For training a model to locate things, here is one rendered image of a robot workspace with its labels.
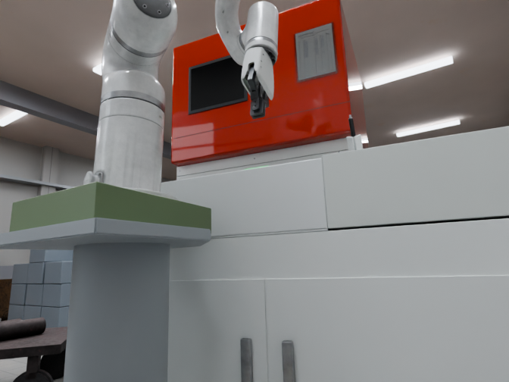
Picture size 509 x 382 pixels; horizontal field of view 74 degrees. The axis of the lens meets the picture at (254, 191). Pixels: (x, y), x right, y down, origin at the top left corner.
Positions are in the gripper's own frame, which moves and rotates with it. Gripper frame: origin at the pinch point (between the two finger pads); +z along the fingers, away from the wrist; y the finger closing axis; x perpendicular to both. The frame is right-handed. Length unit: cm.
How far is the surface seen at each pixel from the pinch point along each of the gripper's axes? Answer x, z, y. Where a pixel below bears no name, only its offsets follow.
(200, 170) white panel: -53, -19, -55
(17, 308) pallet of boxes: -406, 33, -221
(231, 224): -5.3, 27.6, -1.4
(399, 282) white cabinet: 26.4, 39.6, -3.6
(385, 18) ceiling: 38, -301, -257
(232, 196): -5.0, 21.6, -0.1
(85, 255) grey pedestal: -18.4, 38.7, 21.8
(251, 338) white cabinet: -1.3, 49.5, -5.8
